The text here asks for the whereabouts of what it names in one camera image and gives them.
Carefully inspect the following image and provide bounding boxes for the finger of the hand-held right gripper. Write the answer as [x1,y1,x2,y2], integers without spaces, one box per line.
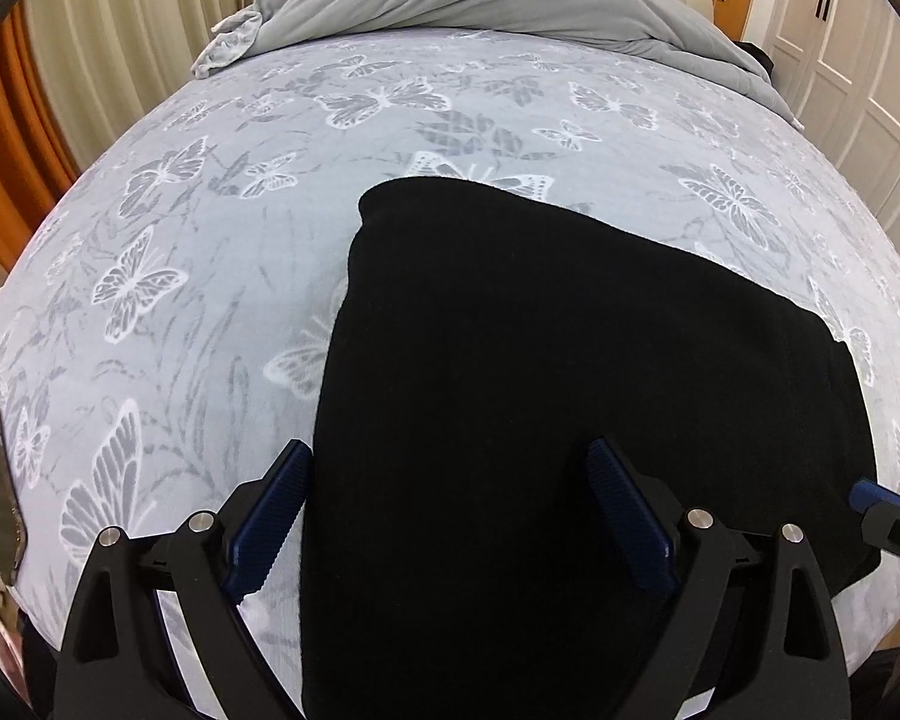
[849,476,900,580]

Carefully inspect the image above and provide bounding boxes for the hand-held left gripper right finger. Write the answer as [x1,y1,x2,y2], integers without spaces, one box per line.
[585,436,852,720]

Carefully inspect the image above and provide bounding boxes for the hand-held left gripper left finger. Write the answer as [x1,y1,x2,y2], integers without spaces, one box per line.
[52,439,314,720]

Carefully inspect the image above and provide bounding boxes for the black pants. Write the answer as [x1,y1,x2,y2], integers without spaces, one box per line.
[300,176,882,720]

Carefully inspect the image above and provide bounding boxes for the dark smartphone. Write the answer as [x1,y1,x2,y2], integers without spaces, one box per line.
[0,403,31,586]

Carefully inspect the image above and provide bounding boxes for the butterfly print bed sheet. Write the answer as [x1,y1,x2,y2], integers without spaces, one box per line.
[0,26,900,720]

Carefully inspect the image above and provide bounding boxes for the white wardrobe doors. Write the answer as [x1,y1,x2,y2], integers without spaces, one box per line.
[765,0,900,297]

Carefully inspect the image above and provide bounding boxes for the orange curtain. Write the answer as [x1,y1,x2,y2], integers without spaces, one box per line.
[0,7,80,282]

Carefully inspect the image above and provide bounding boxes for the black bag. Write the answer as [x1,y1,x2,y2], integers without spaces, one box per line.
[742,41,778,80]

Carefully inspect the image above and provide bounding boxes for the white curtain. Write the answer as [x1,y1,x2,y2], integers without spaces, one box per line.
[22,0,257,170]

